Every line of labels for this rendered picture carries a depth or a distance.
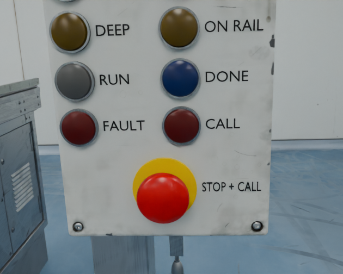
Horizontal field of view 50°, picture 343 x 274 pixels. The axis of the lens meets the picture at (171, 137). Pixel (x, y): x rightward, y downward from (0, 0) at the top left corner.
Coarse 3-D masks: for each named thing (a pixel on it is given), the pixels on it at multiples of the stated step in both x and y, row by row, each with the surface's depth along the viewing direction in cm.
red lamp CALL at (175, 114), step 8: (176, 112) 27; (184, 112) 27; (168, 120) 28; (176, 120) 27; (184, 120) 27; (192, 120) 27; (168, 128) 28; (176, 128) 28; (184, 128) 27; (192, 128) 27; (168, 136) 28; (176, 136) 28; (184, 136) 28; (192, 136) 28
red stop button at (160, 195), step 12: (144, 180) 27; (156, 180) 27; (168, 180) 27; (180, 180) 27; (144, 192) 27; (156, 192) 27; (168, 192) 27; (180, 192) 27; (144, 204) 27; (156, 204) 27; (168, 204) 27; (180, 204) 27; (156, 216) 27; (168, 216) 27; (180, 216) 27
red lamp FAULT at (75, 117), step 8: (72, 112) 28; (80, 112) 28; (64, 120) 28; (72, 120) 28; (80, 120) 28; (88, 120) 28; (64, 128) 28; (72, 128) 28; (80, 128) 28; (88, 128) 28; (72, 136) 28; (80, 136) 28; (88, 136) 28; (80, 144) 28
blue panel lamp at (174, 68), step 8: (176, 64) 26; (184, 64) 26; (168, 72) 27; (176, 72) 26; (184, 72) 26; (192, 72) 26; (168, 80) 27; (176, 80) 27; (184, 80) 27; (192, 80) 27; (168, 88) 27; (176, 88) 27; (184, 88) 27; (192, 88) 27
